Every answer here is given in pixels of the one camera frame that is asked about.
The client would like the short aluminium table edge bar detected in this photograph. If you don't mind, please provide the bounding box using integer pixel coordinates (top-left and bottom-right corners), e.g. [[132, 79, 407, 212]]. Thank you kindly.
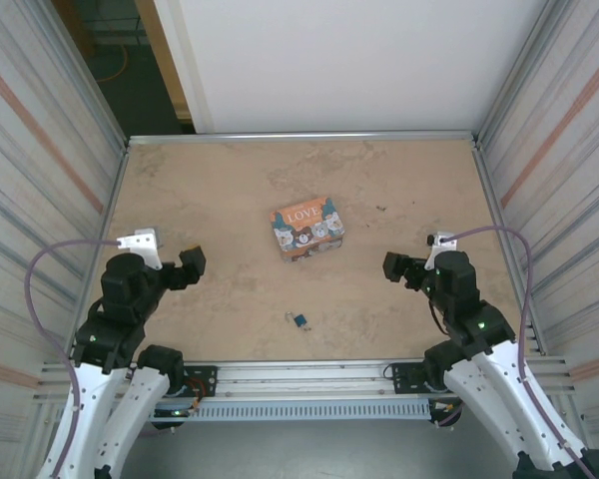
[[471, 144, 546, 356], [72, 147, 131, 350]]

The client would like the long aluminium table edge bar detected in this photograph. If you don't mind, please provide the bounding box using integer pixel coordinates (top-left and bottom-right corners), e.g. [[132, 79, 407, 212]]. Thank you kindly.
[[126, 130, 479, 148]]

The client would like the corrugated plastic side panel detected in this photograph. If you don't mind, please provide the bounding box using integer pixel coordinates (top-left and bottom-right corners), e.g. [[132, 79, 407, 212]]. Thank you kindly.
[[478, 0, 599, 479], [0, 0, 127, 479]]

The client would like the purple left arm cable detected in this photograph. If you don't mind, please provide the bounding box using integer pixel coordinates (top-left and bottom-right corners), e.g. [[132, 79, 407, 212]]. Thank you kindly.
[[25, 239, 131, 479]]

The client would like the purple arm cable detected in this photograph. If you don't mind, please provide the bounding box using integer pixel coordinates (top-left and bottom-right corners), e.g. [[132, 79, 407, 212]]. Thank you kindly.
[[443, 225, 599, 479], [25, 239, 131, 479]]

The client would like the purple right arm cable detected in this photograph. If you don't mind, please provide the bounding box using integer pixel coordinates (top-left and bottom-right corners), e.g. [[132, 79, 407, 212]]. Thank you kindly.
[[443, 225, 599, 479]]

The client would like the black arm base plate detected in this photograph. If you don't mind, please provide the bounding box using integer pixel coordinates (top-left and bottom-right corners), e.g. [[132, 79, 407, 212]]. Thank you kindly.
[[387, 362, 431, 396], [181, 364, 219, 398]]

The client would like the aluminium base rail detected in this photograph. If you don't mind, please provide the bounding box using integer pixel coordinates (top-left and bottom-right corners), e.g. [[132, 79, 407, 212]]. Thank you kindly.
[[184, 362, 429, 400]]

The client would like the grey slotted cable duct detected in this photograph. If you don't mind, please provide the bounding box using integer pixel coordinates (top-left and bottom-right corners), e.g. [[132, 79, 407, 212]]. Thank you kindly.
[[152, 400, 433, 423]]

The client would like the aluminium frame post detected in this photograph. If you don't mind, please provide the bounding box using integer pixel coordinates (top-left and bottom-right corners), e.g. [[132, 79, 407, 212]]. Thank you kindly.
[[44, 0, 131, 154], [476, 0, 575, 147]]

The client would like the wooden door frame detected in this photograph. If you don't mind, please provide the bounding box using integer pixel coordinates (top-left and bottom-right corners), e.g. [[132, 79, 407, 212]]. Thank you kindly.
[[133, 0, 199, 135]]

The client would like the orange floor cable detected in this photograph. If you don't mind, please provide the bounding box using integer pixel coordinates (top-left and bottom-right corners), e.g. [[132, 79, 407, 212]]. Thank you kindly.
[[96, 43, 132, 84]]

